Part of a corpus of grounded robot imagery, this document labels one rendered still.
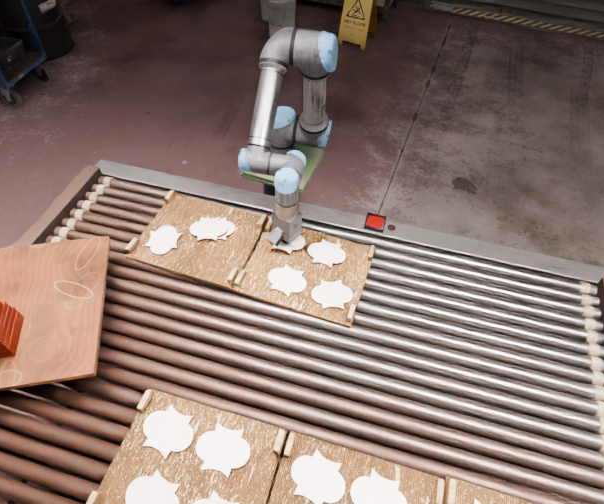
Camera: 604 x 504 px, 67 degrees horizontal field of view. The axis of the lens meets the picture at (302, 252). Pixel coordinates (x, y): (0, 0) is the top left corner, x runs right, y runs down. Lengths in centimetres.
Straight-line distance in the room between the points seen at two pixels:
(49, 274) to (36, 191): 208
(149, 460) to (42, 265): 71
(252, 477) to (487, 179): 287
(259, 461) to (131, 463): 33
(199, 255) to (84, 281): 38
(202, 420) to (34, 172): 282
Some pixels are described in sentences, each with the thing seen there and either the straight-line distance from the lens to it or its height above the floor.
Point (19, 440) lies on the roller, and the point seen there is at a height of 92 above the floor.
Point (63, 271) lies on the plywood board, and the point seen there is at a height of 104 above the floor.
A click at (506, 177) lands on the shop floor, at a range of 372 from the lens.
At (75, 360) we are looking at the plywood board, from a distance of 141.
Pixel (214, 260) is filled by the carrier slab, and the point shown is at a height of 94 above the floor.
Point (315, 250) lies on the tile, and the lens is 163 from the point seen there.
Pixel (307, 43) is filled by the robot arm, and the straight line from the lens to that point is 158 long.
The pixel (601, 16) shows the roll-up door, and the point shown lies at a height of 22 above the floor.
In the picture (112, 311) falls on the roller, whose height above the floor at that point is 92.
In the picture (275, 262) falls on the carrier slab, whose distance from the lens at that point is 160.
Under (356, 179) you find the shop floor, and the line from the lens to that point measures 337.
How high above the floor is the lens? 219
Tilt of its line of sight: 50 degrees down
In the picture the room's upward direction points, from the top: 2 degrees clockwise
